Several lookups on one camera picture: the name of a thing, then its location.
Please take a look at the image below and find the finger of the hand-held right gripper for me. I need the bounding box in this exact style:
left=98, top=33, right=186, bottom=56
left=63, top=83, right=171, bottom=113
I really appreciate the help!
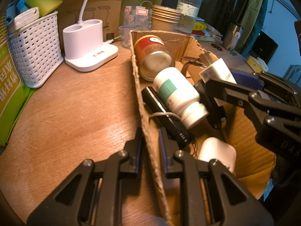
left=196, top=78, right=271, bottom=120
left=232, top=70, right=297, bottom=95

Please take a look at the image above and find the bagged pack of paper cups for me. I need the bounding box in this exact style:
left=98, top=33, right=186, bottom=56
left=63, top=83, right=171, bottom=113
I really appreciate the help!
left=0, top=14, right=36, bottom=146

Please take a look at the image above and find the flat brown cardboard panel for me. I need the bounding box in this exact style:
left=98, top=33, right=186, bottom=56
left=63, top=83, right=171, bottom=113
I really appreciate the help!
left=55, top=0, right=128, bottom=43

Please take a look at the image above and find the yellow tissue box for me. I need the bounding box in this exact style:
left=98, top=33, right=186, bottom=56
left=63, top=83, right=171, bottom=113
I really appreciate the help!
left=246, top=56, right=268, bottom=73

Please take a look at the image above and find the white power adapter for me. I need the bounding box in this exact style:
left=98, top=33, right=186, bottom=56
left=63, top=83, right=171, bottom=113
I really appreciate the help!
left=197, top=137, right=237, bottom=173

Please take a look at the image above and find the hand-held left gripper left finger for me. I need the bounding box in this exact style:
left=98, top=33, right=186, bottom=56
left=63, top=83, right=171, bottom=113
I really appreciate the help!
left=26, top=127, right=144, bottom=226

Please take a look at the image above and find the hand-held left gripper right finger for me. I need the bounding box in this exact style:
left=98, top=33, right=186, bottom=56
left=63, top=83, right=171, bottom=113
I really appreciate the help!
left=159, top=128, right=274, bottom=226

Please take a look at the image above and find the blue packet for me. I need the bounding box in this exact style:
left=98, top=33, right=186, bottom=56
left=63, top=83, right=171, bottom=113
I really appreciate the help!
left=6, top=0, right=31, bottom=25

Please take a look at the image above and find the grey ribbed panel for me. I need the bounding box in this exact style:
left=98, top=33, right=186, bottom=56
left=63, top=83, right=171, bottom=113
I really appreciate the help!
left=283, top=65, right=301, bottom=85

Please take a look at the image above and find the cardboard box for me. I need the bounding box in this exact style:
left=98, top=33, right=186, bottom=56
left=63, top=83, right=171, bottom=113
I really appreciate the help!
left=129, top=29, right=277, bottom=226

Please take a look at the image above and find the stainless steel tumbler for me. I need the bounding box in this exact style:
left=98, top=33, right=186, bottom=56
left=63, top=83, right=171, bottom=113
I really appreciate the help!
left=222, top=23, right=245, bottom=50

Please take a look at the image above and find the red and gold can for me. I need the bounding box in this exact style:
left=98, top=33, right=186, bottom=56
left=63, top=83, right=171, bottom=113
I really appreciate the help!
left=134, top=35, right=176, bottom=82

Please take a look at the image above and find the dark sheer curtain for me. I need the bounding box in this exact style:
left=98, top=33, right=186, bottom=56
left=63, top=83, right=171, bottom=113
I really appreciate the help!
left=198, top=0, right=236, bottom=29

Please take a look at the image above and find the white pill bottle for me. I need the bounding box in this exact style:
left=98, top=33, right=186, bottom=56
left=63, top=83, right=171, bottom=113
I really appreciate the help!
left=153, top=67, right=209, bottom=130

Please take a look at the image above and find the white tissue pack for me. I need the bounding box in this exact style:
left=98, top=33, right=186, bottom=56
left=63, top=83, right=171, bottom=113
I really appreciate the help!
left=14, top=7, right=40, bottom=30

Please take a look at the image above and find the small white box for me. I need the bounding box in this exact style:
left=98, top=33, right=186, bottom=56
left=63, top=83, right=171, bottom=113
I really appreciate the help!
left=199, top=52, right=237, bottom=85

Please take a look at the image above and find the clear plastic water bottle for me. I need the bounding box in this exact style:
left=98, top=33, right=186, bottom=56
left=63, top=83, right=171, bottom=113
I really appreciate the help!
left=175, top=0, right=203, bottom=34

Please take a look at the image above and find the white woven plastic basket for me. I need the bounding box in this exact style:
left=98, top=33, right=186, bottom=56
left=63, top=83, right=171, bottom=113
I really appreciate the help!
left=8, top=11, right=64, bottom=89

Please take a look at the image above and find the black flashlight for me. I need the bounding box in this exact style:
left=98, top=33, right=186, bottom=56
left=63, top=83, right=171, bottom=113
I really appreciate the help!
left=141, top=87, right=194, bottom=150

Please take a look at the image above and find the yellow-green sponge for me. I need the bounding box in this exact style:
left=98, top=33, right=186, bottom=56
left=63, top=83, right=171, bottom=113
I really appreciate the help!
left=25, top=0, right=63, bottom=17

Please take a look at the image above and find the stack of brown paper cups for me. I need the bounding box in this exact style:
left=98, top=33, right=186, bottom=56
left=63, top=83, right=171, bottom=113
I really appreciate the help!
left=151, top=5, right=182, bottom=31

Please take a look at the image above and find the black monitor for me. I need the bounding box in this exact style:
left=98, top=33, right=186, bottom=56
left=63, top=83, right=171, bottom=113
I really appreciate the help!
left=249, top=31, right=278, bottom=64

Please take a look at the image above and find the white desk lamp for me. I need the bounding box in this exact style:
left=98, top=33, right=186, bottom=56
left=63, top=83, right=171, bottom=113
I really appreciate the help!
left=62, top=0, right=119, bottom=72

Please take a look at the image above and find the teal curtain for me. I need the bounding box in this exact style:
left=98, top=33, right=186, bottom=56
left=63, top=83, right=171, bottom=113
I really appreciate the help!
left=254, top=0, right=270, bottom=40

